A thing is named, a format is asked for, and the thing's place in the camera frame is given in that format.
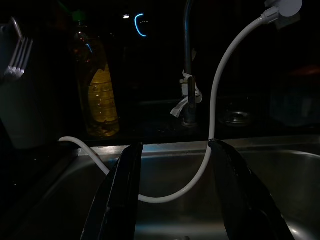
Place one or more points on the plastic cooking oil bottle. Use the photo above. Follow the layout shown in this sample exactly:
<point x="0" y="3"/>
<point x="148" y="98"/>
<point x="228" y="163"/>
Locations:
<point x="102" y="100"/>

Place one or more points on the clear container with red lid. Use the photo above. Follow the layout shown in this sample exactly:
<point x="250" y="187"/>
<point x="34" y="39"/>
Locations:
<point x="295" y="100"/>

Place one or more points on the white bristle brush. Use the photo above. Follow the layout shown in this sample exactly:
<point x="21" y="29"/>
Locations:
<point x="13" y="72"/>

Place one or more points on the white tape strip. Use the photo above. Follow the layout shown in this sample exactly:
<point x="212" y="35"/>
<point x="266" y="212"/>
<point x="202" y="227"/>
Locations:
<point x="181" y="106"/>

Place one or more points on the white spray head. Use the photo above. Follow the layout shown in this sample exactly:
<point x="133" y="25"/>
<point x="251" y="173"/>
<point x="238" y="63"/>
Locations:
<point x="287" y="6"/>

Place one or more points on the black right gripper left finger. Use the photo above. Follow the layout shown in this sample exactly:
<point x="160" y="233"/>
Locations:
<point x="117" y="200"/>

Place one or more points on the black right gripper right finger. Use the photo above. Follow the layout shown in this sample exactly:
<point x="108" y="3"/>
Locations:
<point x="240" y="200"/>

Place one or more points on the metal fork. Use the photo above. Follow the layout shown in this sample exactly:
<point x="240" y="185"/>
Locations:
<point x="22" y="53"/>

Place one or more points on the metal kitchen faucet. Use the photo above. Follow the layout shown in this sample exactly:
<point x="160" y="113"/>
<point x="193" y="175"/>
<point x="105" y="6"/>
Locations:
<point x="188" y="50"/>

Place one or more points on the stainless steel sink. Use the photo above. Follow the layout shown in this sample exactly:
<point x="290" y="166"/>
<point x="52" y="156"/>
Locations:
<point x="175" y="217"/>

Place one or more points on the round metal drain cover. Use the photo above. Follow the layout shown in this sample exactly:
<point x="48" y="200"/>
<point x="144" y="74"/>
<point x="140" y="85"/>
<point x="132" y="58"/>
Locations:
<point x="235" y="117"/>

